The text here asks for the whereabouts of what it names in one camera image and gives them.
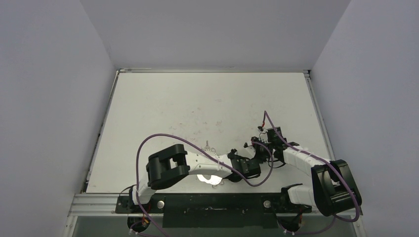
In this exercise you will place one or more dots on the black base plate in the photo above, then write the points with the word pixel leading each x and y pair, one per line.
pixel 230 210

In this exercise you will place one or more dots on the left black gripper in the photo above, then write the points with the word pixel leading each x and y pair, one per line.
pixel 233 151

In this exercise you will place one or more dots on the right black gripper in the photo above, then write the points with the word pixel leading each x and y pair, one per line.
pixel 257 143

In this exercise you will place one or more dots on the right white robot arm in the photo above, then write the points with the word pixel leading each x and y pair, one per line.
pixel 333 189

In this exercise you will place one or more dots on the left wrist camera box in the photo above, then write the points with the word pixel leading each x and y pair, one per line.
pixel 250 149

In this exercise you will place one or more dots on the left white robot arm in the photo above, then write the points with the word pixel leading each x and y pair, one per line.
pixel 170 165

